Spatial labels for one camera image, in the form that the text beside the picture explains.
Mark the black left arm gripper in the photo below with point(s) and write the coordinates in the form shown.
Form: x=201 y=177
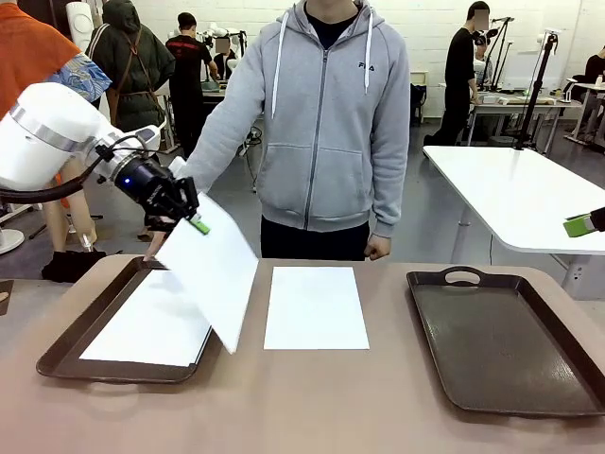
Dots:
x=151 y=186

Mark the white A4 paper sheet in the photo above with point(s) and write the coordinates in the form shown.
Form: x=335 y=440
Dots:
x=212 y=269

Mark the white A4 paper stack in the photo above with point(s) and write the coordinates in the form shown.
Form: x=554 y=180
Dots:
x=316 y=307
x=146 y=326

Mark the person's right forearm grey sleeve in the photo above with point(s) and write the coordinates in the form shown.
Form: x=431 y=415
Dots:
x=208 y=151

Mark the person's left forearm grey sleeve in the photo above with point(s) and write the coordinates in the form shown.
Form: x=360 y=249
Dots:
x=392 y=203

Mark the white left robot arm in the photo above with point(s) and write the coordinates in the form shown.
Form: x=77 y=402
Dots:
x=42 y=137

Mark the person's right hand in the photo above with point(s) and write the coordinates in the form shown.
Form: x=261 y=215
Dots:
x=155 y=246

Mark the person's left hand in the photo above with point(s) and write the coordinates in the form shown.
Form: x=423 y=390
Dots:
x=378 y=248

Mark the white office table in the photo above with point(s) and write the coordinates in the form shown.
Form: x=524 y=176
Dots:
x=510 y=189

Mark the black cloth heap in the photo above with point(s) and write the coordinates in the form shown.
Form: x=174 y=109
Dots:
x=71 y=267

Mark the long background work table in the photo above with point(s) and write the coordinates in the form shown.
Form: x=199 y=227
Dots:
x=520 y=105

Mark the black tripod stand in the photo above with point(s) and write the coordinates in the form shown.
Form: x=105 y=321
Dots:
x=536 y=94

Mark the person in black red-print shirt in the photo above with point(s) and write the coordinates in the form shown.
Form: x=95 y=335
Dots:
x=189 y=61

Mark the seated background person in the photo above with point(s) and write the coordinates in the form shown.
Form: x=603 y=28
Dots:
x=224 y=61

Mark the background person in dark top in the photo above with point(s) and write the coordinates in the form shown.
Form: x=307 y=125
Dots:
x=596 y=66

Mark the person in dark green coat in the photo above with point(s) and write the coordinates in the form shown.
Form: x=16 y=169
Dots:
x=132 y=57

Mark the person in grey hoodie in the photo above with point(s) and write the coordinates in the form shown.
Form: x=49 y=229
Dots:
x=326 y=142

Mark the white round stand base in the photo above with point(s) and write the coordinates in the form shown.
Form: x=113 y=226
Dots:
x=9 y=239

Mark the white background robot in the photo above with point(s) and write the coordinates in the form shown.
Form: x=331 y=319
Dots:
x=219 y=30

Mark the brown board piece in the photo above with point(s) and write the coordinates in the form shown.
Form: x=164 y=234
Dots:
x=5 y=295

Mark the standing person in black clothes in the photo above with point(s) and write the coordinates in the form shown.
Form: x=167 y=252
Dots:
x=458 y=61

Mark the white rounded device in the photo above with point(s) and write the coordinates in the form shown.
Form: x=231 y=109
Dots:
x=80 y=23

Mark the beige mannequin orange shirt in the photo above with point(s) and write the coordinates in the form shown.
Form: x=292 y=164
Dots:
x=28 y=47

